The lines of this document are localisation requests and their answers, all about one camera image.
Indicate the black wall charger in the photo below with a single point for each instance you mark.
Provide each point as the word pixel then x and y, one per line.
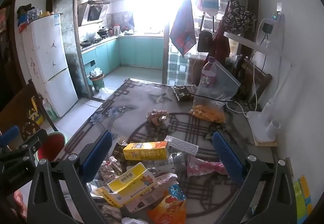
pixel 267 28

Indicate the wooden coaster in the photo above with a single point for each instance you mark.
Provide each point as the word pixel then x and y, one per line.
pixel 265 143

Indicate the black white patterned bag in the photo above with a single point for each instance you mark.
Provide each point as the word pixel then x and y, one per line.
pixel 238 16

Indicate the green plastic bottle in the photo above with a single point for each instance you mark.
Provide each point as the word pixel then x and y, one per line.
pixel 49 111

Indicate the printed tablecloth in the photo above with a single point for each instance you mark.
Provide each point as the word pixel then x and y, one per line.
pixel 131 97

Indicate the dark cloth pile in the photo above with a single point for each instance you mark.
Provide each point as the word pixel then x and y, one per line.
pixel 25 9

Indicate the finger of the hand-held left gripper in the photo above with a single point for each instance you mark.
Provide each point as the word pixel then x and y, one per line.
pixel 34 141
pixel 8 135

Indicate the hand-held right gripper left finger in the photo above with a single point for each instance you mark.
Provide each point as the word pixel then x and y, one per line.
pixel 97 153

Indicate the yellow carton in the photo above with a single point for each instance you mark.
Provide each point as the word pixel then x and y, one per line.
pixel 144 150

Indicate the dark snack packet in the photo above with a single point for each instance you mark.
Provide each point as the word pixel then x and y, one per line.
pixel 182 92

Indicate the red basin with green rim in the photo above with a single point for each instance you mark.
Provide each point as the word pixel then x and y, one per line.
pixel 53 145

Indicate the group of condiment bottles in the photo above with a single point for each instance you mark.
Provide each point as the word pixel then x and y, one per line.
pixel 115 31

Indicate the dark red garment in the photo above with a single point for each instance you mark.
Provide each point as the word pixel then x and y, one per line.
pixel 221 46

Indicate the beige patterned cloth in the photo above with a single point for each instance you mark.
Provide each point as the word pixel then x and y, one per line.
pixel 111 170

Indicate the white wall device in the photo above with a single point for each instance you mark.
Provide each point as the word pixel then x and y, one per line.
pixel 276 15

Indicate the black handbag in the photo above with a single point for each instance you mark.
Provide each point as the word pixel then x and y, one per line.
pixel 205 41

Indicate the clear plastic box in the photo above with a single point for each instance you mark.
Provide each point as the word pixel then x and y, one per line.
pixel 33 15

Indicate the dark wooden door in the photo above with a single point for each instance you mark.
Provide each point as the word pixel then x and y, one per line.
pixel 10 56

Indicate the person's left hand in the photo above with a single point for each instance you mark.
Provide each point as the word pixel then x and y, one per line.
pixel 18 201

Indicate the clear bag of orange snacks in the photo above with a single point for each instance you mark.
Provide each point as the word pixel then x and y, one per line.
pixel 210 112

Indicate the dark wooden chair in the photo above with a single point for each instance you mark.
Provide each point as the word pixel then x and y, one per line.
pixel 255 77

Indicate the orange snack bag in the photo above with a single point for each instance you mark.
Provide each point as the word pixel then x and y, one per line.
pixel 167 208

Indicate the yellow toy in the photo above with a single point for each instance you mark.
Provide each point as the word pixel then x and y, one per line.
pixel 36 115

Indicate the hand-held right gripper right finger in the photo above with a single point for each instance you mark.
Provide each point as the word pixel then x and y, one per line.
pixel 227 160

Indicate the white desk lamp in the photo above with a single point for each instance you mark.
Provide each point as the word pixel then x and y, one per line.
pixel 263 125

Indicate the teal kitchen base cabinets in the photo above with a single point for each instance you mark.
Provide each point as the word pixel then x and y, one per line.
pixel 141 51

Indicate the clear plastic wrapper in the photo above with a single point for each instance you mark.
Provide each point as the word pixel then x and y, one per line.
pixel 177 160

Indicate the white plastic bag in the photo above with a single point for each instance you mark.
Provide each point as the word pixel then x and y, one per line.
pixel 106 91

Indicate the steel range hood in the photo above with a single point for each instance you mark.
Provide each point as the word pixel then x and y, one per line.
pixel 95 12

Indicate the yellow flat box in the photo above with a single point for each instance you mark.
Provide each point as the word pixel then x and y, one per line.
pixel 301 198

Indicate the black wok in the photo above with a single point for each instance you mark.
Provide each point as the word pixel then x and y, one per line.
pixel 103 32

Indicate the pink wrapper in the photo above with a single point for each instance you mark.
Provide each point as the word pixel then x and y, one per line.
pixel 202 167

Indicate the white refrigerator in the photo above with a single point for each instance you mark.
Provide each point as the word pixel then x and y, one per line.
pixel 45 49

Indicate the green kitchen waste bin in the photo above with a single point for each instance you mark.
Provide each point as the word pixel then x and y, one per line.
pixel 97 82

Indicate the black frying pan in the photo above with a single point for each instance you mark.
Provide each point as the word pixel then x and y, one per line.
pixel 87 42

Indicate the small yellow object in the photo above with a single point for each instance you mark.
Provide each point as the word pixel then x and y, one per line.
pixel 45 13

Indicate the plastic bottle purple label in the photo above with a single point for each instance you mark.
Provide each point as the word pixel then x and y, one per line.
pixel 207 77

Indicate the red blue bag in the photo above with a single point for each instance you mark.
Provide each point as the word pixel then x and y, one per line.
pixel 23 25

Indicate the yellow white box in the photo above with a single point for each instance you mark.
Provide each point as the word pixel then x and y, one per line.
pixel 131 178

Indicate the plaid hanging towel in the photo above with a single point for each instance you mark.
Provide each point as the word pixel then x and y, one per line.
pixel 182 31

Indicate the paper ball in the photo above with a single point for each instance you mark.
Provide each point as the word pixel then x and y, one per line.
pixel 157 116

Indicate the white cup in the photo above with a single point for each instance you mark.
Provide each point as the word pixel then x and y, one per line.
pixel 274 129

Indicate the clear plastic wrappers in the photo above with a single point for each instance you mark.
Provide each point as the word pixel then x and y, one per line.
pixel 183 146

